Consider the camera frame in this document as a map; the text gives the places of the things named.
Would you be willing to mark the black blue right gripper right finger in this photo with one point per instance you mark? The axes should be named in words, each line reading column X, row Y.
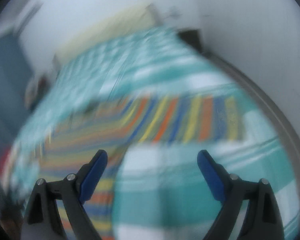
column 262, row 219

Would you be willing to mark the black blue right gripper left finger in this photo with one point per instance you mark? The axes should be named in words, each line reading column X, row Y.
column 42, row 219

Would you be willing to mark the multicolour striped knit sweater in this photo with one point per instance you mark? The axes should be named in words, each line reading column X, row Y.
column 116, row 125

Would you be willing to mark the pile of clothes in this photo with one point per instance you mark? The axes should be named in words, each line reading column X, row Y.
column 36, row 89

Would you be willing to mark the red cloth item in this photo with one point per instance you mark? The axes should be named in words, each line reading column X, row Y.
column 3, row 161

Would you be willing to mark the teal white plaid bedspread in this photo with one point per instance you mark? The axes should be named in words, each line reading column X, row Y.
column 160, row 192

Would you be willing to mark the blue grey curtain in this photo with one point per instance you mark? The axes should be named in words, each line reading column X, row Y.
column 15, row 72

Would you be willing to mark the dark bedside table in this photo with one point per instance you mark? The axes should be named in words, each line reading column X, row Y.
column 191, row 37

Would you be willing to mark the white wardrobe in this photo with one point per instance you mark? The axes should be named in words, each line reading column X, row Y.
column 262, row 39

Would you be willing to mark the cream padded headboard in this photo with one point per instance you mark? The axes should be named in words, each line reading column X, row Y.
column 130, row 20

